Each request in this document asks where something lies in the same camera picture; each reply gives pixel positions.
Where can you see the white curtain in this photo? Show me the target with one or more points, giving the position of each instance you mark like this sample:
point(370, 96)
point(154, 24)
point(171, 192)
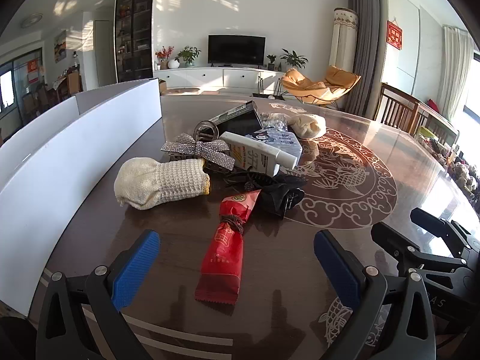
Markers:
point(455, 71)

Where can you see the small potted plant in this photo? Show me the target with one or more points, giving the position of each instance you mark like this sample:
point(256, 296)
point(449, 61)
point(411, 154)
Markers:
point(271, 62)

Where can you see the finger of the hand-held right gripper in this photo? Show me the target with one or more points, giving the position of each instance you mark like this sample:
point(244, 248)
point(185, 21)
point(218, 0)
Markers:
point(438, 225)
point(393, 245)

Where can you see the bushy green potted plant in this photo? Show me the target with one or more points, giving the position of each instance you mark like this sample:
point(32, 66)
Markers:
point(187, 55)

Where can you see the orange lounge chair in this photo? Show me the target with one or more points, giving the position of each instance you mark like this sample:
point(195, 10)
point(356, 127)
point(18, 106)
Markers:
point(311, 86)

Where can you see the red flowers in vase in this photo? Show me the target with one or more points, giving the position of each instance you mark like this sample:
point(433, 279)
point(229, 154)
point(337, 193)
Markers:
point(163, 56)

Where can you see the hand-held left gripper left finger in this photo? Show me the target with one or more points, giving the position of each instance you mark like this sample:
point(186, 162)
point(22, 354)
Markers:
point(133, 270)

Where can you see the beige floor cushion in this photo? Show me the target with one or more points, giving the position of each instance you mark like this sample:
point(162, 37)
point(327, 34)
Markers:
point(183, 90)

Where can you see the black glass display cabinet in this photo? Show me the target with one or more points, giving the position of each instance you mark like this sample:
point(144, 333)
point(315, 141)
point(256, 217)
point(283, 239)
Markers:
point(134, 30)

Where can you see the cream knit glove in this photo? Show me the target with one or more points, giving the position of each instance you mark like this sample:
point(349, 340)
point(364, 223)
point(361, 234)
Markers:
point(307, 125)
point(161, 183)

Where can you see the grey curtain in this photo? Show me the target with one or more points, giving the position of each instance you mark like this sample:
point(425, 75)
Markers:
point(362, 52)

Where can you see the white round vase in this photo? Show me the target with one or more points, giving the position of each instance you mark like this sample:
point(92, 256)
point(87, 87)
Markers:
point(173, 63)

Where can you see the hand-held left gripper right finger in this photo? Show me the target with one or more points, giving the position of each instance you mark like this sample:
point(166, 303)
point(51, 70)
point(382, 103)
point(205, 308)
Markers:
point(333, 266)

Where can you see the rhinestone bow hair clip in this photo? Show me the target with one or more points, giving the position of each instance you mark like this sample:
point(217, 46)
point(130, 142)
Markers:
point(202, 150)

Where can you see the dining table with chairs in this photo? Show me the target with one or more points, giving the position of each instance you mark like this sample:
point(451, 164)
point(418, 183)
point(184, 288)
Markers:
point(67, 82)

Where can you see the bag of cotton swabs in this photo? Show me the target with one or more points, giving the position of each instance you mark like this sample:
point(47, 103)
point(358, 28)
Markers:
point(273, 120)

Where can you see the red door sign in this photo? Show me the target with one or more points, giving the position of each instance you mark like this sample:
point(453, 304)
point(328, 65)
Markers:
point(32, 71)

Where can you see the brown cardboard box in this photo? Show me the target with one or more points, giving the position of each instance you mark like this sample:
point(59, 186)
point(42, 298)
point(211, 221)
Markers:
point(162, 87)

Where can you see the wooden chair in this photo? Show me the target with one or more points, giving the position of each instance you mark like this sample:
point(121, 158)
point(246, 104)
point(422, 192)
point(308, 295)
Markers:
point(397, 108)

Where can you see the row of cluttered small items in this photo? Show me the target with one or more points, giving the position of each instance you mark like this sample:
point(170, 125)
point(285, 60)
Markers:
point(461, 172)

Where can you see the white television cabinet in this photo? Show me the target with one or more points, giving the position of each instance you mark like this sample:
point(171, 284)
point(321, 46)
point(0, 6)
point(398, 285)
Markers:
point(210, 77)

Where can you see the black television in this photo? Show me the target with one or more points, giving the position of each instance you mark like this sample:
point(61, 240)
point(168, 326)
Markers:
point(237, 49)

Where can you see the red wall hanging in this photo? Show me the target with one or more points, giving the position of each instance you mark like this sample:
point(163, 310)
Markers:
point(394, 35)

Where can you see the clear cartoon print plastic box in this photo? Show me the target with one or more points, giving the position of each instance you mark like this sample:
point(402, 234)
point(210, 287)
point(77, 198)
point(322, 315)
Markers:
point(281, 140)

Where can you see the broad leaf potted plant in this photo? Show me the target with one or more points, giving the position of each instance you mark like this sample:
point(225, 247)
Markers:
point(294, 59)

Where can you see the black hair claw clip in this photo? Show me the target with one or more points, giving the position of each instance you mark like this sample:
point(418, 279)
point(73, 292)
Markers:
point(277, 191)

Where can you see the red snack packet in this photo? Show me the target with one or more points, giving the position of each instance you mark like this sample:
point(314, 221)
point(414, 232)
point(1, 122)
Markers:
point(221, 266)

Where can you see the white sunscreen bottle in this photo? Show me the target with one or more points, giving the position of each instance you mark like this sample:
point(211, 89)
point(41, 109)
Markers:
point(251, 153)

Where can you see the landscape wall painting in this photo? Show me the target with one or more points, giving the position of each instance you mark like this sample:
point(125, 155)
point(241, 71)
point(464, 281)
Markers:
point(60, 46)

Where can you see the white cardboard box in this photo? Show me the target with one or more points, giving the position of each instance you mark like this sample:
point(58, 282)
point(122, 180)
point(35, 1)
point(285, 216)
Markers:
point(56, 195)

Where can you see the covered floor air conditioner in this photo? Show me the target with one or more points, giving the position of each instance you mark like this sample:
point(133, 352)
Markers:
point(343, 45)

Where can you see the black printed cardboard box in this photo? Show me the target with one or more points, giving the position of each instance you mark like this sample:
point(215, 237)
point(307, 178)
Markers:
point(242, 122)

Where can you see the round ceiling light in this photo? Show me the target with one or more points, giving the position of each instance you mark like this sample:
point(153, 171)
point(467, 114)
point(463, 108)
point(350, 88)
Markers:
point(31, 20)

